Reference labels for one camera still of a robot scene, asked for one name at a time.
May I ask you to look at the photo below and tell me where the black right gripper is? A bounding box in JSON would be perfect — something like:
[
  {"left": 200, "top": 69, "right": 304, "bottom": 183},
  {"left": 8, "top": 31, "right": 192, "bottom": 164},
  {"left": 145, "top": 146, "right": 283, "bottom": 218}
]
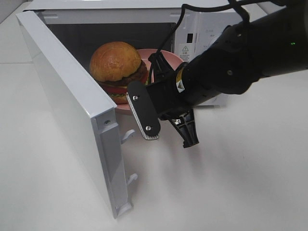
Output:
[{"left": 147, "top": 26, "right": 259, "bottom": 148}]

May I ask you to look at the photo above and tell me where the pink round plate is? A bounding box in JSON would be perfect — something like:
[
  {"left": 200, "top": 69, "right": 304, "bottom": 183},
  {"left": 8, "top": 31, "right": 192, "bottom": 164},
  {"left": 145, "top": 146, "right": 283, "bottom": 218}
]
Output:
[{"left": 115, "top": 49, "right": 183, "bottom": 116}]

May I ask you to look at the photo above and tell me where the toy hamburger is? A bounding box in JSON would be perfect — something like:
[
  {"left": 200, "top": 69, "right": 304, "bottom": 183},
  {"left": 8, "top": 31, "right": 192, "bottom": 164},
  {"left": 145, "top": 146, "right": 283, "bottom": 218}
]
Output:
[{"left": 89, "top": 41, "right": 149, "bottom": 104}]

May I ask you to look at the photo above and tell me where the white microwave door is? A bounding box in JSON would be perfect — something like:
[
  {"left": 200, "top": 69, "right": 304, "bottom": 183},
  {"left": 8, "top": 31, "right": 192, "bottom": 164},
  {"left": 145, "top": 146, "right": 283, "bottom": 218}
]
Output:
[{"left": 17, "top": 11, "right": 138, "bottom": 218}]

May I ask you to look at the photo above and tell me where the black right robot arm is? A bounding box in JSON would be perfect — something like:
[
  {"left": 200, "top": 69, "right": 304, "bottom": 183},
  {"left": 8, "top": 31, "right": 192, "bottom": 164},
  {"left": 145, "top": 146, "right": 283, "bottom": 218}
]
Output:
[{"left": 141, "top": 1, "right": 308, "bottom": 148}]

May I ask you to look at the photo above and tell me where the white microwave oven body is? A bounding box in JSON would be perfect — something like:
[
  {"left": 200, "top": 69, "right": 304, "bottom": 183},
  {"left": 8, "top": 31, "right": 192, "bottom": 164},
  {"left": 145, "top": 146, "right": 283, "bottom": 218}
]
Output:
[{"left": 17, "top": 0, "right": 241, "bottom": 81}]

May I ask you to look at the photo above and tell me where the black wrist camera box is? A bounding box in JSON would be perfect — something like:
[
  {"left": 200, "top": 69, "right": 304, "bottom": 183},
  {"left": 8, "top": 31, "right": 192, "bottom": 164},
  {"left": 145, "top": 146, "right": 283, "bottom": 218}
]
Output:
[{"left": 126, "top": 81, "right": 161, "bottom": 141}]

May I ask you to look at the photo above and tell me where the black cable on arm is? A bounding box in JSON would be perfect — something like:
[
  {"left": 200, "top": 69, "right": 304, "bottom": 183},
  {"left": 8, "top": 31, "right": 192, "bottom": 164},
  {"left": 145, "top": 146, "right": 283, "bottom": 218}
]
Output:
[{"left": 146, "top": 0, "right": 289, "bottom": 84}]

